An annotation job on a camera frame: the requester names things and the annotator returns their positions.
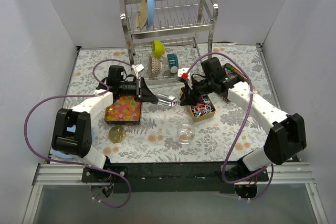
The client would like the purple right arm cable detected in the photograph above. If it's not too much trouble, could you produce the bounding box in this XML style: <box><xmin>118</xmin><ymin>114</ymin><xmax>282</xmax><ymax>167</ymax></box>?
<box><xmin>181</xmin><ymin>52</ymin><xmax>275</xmax><ymax>201</ymax></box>

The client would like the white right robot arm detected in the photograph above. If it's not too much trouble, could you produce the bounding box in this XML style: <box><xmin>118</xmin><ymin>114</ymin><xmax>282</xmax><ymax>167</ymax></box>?
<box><xmin>177</xmin><ymin>57</ymin><xmax>307</xmax><ymax>181</ymax></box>

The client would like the tin with gummy candies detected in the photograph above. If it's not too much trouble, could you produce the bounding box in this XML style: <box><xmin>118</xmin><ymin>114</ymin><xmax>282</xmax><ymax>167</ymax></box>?
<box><xmin>104</xmin><ymin>95</ymin><xmax>142</xmax><ymax>125</ymax></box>

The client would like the patterned ceramic bowl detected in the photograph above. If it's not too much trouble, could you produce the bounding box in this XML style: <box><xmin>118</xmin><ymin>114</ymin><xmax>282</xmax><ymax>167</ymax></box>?
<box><xmin>148</xmin><ymin>56</ymin><xmax>162</xmax><ymax>78</ymax></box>

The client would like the floral tablecloth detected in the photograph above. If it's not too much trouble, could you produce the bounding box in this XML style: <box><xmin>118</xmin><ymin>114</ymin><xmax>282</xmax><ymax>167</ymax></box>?
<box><xmin>68</xmin><ymin>44</ymin><xmax>277</xmax><ymax>163</ymax></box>

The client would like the green bowl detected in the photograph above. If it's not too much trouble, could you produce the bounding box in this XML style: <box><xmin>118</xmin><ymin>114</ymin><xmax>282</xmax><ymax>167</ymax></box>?
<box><xmin>152</xmin><ymin>40</ymin><xmax>165</xmax><ymax>59</ymax></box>

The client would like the silver metal scoop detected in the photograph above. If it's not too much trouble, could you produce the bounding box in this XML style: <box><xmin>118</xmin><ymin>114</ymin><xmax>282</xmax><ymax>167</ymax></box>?
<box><xmin>156</xmin><ymin>94</ymin><xmax>177</xmax><ymax>108</ymax></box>

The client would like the steel dish rack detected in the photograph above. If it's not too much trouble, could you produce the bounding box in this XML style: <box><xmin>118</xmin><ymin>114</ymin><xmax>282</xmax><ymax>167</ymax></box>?
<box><xmin>119</xmin><ymin>0</ymin><xmax>219</xmax><ymax>84</ymax></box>

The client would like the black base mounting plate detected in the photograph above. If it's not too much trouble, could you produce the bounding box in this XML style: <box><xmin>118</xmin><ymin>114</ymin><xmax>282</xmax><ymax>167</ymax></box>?
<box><xmin>81</xmin><ymin>162</ymin><xmax>269</xmax><ymax>195</ymax></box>

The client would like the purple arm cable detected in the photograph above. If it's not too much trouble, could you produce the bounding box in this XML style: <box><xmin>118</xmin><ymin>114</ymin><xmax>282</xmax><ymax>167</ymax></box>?
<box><xmin>181</xmin><ymin>52</ymin><xmax>275</xmax><ymax>201</ymax></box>
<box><xmin>23</xmin><ymin>58</ymin><xmax>132</xmax><ymax>208</ymax></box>

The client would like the clear glass jar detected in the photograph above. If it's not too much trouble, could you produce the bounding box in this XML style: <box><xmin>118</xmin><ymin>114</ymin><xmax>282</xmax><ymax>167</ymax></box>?
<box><xmin>177</xmin><ymin>124</ymin><xmax>195</xmax><ymax>145</ymax></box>

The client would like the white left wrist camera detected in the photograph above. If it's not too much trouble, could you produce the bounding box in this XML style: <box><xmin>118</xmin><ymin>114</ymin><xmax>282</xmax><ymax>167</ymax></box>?
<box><xmin>131</xmin><ymin>64</ymin><xmax>144</xmax><ymax>78</ymax></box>

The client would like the aluminium frame rail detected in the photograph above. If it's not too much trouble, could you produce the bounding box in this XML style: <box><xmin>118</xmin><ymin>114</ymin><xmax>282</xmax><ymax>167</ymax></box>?
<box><xmin>23</xmin><ymin>162</ymin><xmax>328</xmax><ymax>223</ymax></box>

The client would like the tin with star candies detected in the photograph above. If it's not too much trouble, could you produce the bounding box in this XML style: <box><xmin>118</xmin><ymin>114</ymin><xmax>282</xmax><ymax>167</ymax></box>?
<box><xmin>223</xmin><ymin>63</ymin><xmax>249</xmax><ymax>82</ymax></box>

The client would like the gold round jar lid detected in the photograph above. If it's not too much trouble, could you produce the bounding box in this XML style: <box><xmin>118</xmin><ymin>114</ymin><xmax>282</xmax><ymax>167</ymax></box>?
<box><xmin>108</xmin><ymin>126</ymin><xmax>126</xmax><ymax>143</ymax></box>

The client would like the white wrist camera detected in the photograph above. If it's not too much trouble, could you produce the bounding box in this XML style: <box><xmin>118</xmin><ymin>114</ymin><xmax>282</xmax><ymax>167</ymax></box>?
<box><xmin>131</xmin><ymin>64</ymin><xmax>144</xmax><ymax>78</ymax></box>
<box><xmin>177</xmin><ymin>68</ymin><xmax>192</xmax><ymax>88</ymax></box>

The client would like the light blue plate on table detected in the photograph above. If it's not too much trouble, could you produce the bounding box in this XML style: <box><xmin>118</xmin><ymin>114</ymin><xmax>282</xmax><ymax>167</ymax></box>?
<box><xmin>51</xmin><ymin>125</ymin><xmax>92</xmax><ymax>158</ymax></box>

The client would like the gold tin with lollipops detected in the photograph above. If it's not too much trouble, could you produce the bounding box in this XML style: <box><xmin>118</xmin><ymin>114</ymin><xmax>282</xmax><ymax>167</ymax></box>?
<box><xmin>186</xmin><ymin>95</ymin><xmax>216</xmax><ymax>123</ymax></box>

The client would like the teal mug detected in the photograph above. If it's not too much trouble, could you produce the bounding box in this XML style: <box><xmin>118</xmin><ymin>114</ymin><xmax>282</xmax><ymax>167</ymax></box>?
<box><xmin>167</xmin><ymin>54</ymin><xmax>180</xmax><ymax>74</ymax></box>

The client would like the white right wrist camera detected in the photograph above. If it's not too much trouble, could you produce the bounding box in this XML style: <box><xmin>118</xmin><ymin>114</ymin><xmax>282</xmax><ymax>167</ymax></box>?
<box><xmin>177</xmin><ymin>68</ymin><xmax>192</xmax><ymax>88</ymax></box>

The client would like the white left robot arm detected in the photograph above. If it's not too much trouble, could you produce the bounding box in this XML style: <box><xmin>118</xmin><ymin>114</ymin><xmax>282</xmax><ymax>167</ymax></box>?
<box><xmin>51</xmin><ymin>64</ymin><xmax>159</xmax><ymax>182</ymax></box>

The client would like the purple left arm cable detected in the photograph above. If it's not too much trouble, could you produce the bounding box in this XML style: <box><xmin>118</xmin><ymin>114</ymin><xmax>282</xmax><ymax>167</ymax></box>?
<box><xmin>23</xmin><ymin>58</ymin><xmax>132</xmax><ymax>208</ymax></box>

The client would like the beige wooden plate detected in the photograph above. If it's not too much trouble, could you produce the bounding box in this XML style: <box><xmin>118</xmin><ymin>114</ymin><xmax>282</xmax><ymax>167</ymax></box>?
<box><xmin>136</xmin><ymin>0</ymin><xmax>148</xmax><ymax>30</ymax></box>

